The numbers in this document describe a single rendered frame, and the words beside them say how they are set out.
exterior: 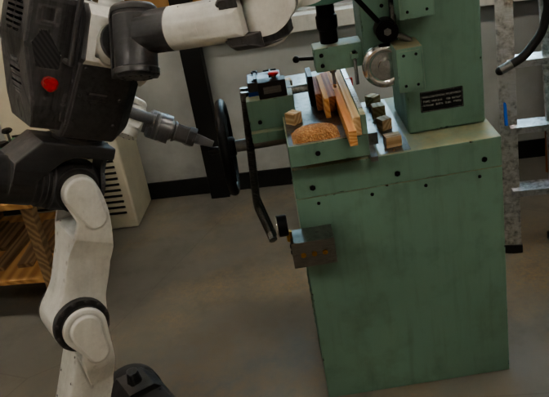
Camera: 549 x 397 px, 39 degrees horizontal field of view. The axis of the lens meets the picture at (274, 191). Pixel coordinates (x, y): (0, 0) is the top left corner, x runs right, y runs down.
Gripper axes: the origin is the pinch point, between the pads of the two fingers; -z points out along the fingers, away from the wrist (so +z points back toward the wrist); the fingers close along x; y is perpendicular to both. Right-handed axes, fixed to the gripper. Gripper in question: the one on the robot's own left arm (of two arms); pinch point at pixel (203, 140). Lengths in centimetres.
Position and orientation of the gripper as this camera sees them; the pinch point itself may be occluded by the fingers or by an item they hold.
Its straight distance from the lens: 243.4
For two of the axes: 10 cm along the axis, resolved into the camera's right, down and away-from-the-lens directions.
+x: 1.9, 0.4, -9.8
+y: 3.0, -9.5, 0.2
